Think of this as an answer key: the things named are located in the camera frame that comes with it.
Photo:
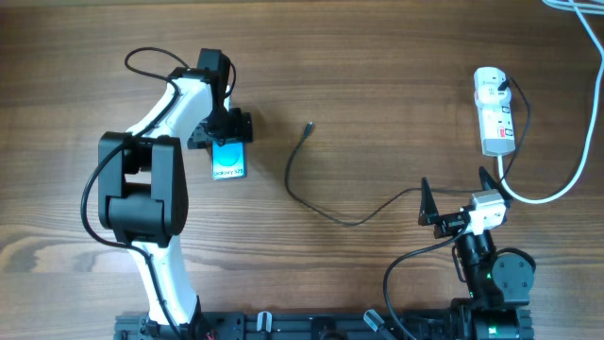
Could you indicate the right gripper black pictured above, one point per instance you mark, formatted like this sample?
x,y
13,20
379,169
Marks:
x,y
448,223

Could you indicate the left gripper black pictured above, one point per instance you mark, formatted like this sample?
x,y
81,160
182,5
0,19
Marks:
x,y
241,131

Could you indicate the smartphone with teal screen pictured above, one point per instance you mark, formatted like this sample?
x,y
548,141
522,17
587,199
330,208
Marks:
x,y
228,161

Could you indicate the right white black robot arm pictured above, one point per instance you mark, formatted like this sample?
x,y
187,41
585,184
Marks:
x,y
498,280

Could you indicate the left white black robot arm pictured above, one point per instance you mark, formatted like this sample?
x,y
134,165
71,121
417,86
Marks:
x,y
143,195

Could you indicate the white USB charger adapter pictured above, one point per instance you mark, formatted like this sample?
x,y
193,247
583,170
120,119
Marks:
x,y
489,95

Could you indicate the white power strip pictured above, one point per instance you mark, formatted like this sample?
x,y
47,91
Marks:
x,y
495,123

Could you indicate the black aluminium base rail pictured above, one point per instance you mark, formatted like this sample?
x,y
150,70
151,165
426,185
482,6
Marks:
x,y
325,326

